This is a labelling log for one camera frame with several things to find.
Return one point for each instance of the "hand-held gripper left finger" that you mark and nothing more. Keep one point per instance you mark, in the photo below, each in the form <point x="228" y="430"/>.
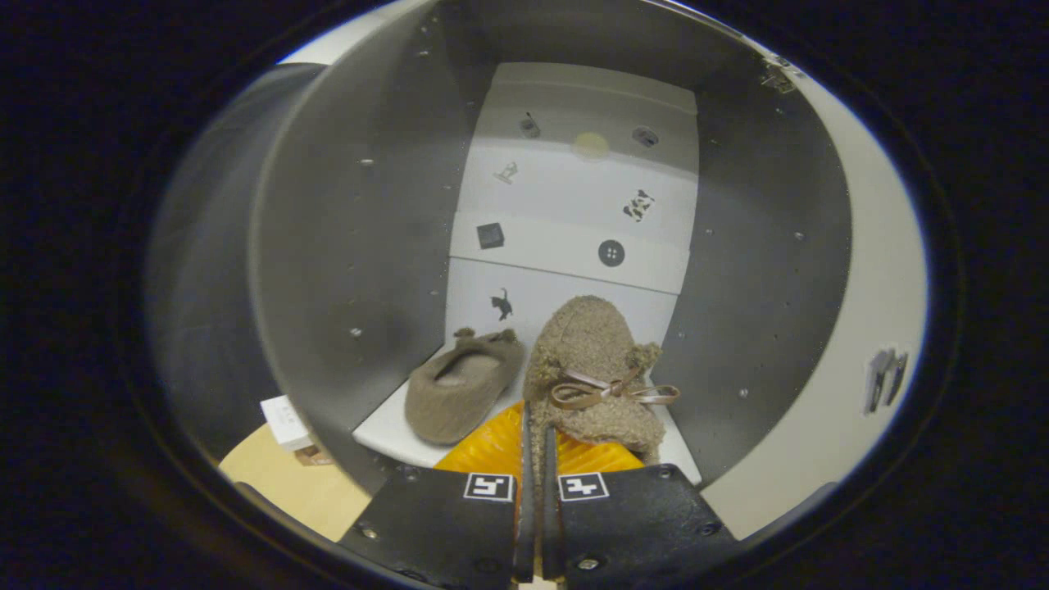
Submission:
<point x="524" y="533"/>

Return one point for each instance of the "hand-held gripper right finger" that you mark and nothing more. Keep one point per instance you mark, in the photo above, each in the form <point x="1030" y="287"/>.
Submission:
<point x="549" y="533"/>

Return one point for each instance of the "brown fuzzy slipper shoe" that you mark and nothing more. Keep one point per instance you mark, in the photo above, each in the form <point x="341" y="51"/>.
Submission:
<point x="590" y="344"/>
<point x="459" y="393"/>

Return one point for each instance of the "grey shoe cabinet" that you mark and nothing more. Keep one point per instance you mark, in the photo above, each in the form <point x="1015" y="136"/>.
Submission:
<point x="369" y="246"/>

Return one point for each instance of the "stack of white books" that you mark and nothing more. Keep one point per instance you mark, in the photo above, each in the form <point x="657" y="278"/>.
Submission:
<point x="285" y="422"/>

